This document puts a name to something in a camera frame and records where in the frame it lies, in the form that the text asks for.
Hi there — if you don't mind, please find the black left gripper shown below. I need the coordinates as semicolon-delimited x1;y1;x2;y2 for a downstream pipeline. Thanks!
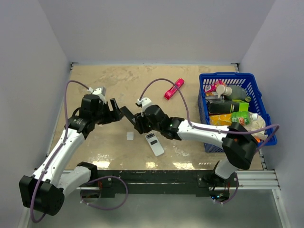
93;98;124;125

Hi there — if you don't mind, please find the black remote control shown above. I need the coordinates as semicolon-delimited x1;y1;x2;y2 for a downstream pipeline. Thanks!
120;106;137;128

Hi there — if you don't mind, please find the white battery cover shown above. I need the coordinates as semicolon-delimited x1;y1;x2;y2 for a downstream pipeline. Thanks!
127;132;134;141

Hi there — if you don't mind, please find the white remote control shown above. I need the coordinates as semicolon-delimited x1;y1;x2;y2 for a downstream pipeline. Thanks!
145;133;164;157

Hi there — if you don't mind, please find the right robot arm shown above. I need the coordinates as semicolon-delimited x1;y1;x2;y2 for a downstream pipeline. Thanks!
131;104;258;187

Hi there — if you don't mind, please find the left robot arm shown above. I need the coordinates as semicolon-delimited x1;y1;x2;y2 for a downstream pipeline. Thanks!
19;93;123;216

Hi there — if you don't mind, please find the black green carton box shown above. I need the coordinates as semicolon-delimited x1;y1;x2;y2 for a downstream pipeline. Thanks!
207;99;249;114

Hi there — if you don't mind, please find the pink snack box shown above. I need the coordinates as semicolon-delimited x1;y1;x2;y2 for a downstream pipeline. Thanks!
204;80;226;93

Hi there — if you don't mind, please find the orange juice bottle green label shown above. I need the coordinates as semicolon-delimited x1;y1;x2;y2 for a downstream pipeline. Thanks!
209;111;259;126

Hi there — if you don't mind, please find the grey bottle beige cap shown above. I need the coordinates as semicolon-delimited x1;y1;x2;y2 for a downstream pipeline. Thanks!
216;85;251;102

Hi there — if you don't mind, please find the blue plastic basket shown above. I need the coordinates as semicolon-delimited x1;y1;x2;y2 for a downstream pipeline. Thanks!
197;72;278;152

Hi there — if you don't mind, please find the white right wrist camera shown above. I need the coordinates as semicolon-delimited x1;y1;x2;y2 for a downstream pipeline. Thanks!
135;97;153;112

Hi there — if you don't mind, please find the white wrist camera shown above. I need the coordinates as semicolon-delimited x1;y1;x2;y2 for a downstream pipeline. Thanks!
88;86;107;103
135;97;153;112

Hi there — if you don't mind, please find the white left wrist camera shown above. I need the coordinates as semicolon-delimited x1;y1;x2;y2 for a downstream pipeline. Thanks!
88;86;107;103

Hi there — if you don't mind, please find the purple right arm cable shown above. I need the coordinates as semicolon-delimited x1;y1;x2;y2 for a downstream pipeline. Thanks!
139;78;280;148

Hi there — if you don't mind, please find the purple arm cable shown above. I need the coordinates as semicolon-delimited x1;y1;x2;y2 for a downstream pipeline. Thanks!
29;80;93;223
139;78;280;148

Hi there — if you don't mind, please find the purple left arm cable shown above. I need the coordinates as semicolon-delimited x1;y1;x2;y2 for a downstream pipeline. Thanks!
29;80;93;223

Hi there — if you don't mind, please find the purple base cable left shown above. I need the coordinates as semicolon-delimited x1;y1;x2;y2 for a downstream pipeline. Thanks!
80;175;129;210

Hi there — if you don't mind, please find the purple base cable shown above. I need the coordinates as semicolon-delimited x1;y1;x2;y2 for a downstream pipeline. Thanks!
213;173;240;205
80;175;129;210

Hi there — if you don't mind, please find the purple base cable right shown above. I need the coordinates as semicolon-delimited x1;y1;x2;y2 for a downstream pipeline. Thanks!
213;173;240;205

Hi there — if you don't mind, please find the aluminium frame rail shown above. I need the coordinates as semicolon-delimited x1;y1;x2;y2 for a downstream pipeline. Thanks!
30;169;281;190

